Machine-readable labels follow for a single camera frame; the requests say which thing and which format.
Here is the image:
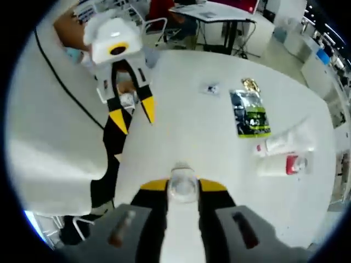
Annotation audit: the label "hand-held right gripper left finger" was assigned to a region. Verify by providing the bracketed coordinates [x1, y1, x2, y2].
[70, 179, 169, 263]

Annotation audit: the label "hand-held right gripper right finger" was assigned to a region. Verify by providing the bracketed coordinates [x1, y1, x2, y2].
[197, 178, 309, 263]

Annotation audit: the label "small clear skincare sachet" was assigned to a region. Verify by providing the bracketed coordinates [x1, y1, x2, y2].
[201, 83, 222, 97]

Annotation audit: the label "small clear skincare bottle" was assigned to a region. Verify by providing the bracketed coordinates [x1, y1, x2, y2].
[164, 161, 200, 205]

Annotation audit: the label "red-collared white skincare bottle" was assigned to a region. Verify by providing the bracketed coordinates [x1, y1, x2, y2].
[257, 152, 314, 176]

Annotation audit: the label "gold skincare packet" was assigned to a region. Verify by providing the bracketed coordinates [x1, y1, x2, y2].
[240, 77, 261, 92]

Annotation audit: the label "black green skincare sachet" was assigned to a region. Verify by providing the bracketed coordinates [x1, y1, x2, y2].
[229, 89, 273, 139]

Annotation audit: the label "white skincare tube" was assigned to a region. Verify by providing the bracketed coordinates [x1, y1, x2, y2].
[264, 126, 316, 151]

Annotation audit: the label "blue storage box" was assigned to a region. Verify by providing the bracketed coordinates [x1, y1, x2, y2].
[314, 48, 332, 66]

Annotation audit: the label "person's left hand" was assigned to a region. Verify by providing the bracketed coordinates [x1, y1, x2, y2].
[117, 81, 135, 95]

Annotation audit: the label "person's black trousers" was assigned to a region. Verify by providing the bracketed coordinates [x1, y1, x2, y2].
[89, 108, 134, 210]

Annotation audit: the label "person in white shirt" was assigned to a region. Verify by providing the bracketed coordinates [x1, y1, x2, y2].
[7, 26, 123, 216]

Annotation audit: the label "long white counter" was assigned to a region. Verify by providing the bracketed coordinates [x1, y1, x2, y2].
[300, 41, 347, 129]

